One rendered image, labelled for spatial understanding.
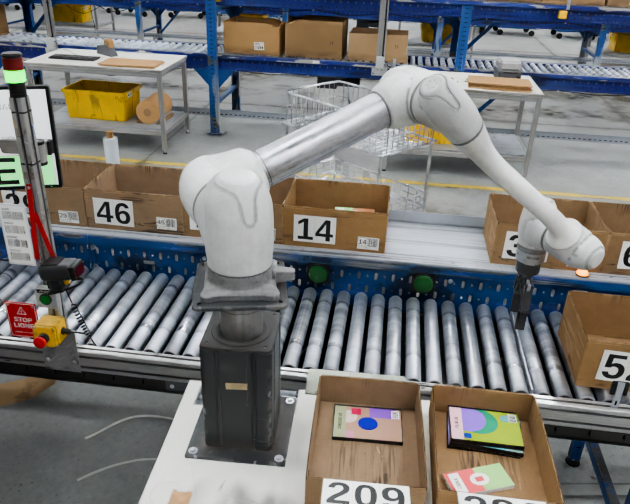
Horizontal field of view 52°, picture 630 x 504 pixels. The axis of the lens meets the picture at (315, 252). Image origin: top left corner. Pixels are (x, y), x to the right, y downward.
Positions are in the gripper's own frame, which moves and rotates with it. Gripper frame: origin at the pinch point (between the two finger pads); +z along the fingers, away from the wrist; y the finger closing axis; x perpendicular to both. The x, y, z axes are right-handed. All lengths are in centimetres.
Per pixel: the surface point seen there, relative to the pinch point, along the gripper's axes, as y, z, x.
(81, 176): -58, -13, -178
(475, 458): 58, 10, -17
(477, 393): 40.9, 2.1, -16.4
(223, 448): 66, 10, -82
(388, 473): 67, 10, -40
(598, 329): -7.5, 7.2, 29.3
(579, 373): 21.0, 5.9, 16.3
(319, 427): 54, 10, -59
